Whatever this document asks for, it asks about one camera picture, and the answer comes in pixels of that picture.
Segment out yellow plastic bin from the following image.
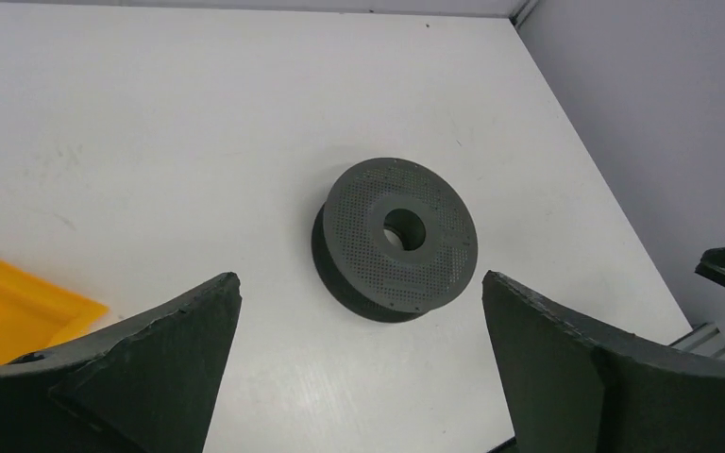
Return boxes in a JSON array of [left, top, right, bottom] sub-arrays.
[[0, 260, 109, 364]]

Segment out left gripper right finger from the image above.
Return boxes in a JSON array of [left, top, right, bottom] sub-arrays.
[[482, 271, 725, 452]]

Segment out black perforated cable spool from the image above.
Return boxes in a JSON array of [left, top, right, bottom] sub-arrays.
[[311, 158, 479, 324]]

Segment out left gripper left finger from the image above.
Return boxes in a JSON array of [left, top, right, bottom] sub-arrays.
[[0, 273, 242, 452]]

